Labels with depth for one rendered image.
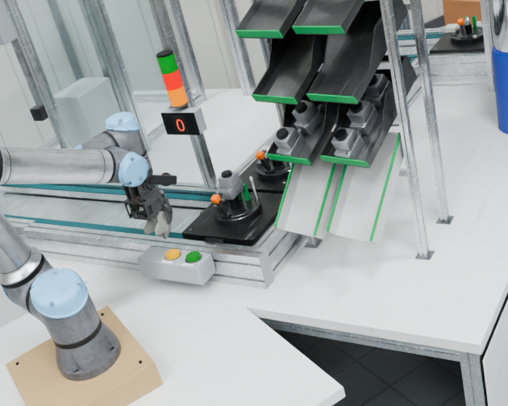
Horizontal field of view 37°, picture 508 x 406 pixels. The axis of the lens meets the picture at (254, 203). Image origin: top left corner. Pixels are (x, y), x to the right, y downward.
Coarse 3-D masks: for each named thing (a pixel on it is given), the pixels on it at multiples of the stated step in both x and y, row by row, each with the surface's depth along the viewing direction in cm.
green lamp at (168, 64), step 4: (168, 56) 212; (172, 56) 213; (160, 60) 213; (164, 60) 212; (168, 60) 213; (172, 60) 213; (160, 64) 214; (164, 64) 213; (168, 64) 213; (172, 64) 214; (176, 64) 215; (160, 68) 215; (164, 68) 214; (168, 68) 214; (172, 68) 214; (176, 68) 215; (164, 72) 214; (168, 72) 214
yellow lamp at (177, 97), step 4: (180, 88) 217; (168, 92) 218; (172, 92) 217; (176, 92) 217; (180, 92) 217; (184, 92) 219; (172, 96) 218; (176, 96) 218; (180, 96) 218; (184, 96) 219; (172, 100) 219; (176, 100) 218; (180, 100) 218; (184, 100) 219; (172, 104) 220; (176, 104) 219; (180, 104) 219
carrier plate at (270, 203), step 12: (252, 192) 225; (264, 204) 217; (276, 204) 216; (204, 216) 219; (264, 216) 211; (276, 216) 211; (192, 228) 215; (204, 228) 213; (216, 228) 212; (228, 228) 210; (240, 228) 208; (252, 228) 207; (264, 228) 206; (204, 240) 211; (228, 240) 206; (240, 240) 204; (252, 240) 202
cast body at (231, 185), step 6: (222, 174) 210; (228, 174) 209; (234, 174) 210; (222, 180) 210; (228, 180) 209; (234, 180) 210; (240, 180) 213; (222, 186) 211; (228, 186) 210; (234, 186) 210; (240, 186) 213; (222, 192) 210; (228, 192) 209; (234, 192) 210; (240, 192) 213; (222, 198) 212; (228, 198) 210; (234, 198) 210
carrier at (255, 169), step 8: (256, 160) 244; (272, 160) 232; (248, 168) 240; (256, 168) 234; (264, 168) 233; (272, 168) 229; (280, 168) 230; (288, 168) 229; (240, 176) 236; (248, 176) 235; (256, 176) 234; (264, 176) 229; (272, 176) 228; (280, 176) 228; (248, 184) 230; (256, 184) 229; (264, 184) 228; (272, 184) 227; (280, 184) 225; (256, 192) 227; (264, 192) 225; (272, 192) 224; (280, 192) 222
